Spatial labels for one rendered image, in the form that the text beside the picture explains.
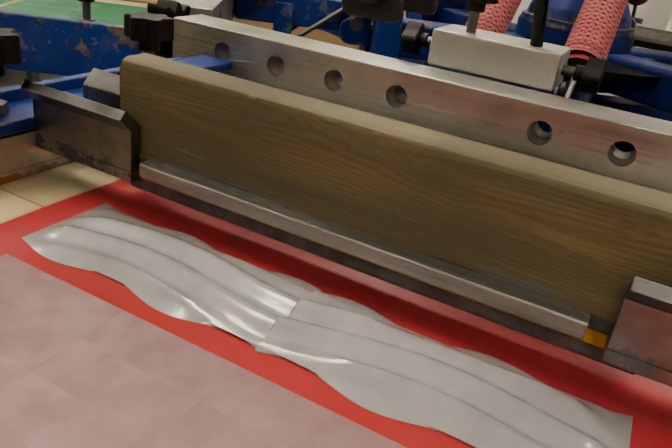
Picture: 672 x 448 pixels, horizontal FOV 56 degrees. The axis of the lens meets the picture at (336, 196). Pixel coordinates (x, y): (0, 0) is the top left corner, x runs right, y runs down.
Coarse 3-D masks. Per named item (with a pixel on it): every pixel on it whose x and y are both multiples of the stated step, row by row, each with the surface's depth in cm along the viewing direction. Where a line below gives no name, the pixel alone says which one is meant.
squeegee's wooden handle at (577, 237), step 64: (128, 64) 42; (192, 128) 41; (256, 128) 39; (320, 128) 37; (384, 128) 35; (256, 192) 40; (320, 192) 38; (384, 192) 36; (448, 192) 34; (512, 192) 32; (576, 192) 31; (640, 192) 31; (448, 256) 35; (512, 256) 34; (576, 256) 32; (640, 256) 30
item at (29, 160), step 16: (0, 144) 45; (16, 144) 46; (32, 144) 47; (0, 160) 45; (16, 160) 46; (32, 160) 48; (48, 160) 49; (64, 160) 50; (0, 176) 46; (16, 176) 47
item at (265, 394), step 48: (336, 288) 39; (384, 288) 40; (432, 336) 36; (480, 336) 36; (528, 336) 37; (240, 384) 30; (288, 384) 30; (576, 384) 33; (624, 384) 34; (192, 432) 27; (240, 432) 27; (288, 432) 28; (336, 432) 28; (384, 432) 28; (432, 432) 29
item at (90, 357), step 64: (128, 192) 47; (0, 256) 37; (256, 256) 41; (0, 320) 32; (64, 320) 33; (128, 320) 33; (0, 384) 28; (64, 384) 29; (128, 384) 29; (192, 384) 30
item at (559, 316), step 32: (192, 192) 41; (224, 192) 40; (288, 224) 38; (320, 224) 38; (384, 256) 36; (416, 256) 36; (448, 288) 34; (480, 288) 34; (512, 288) 34; (544, 320) 32; (576, 320) 32
